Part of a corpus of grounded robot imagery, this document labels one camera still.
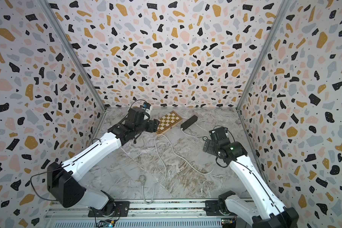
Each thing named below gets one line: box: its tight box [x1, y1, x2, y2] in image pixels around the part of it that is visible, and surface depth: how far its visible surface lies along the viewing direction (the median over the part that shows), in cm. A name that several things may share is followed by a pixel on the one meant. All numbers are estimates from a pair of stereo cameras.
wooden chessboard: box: [155, 110, 183, 135], surface depth 113 cm
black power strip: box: [180, 114, 199, 131], surface depth 112 cm
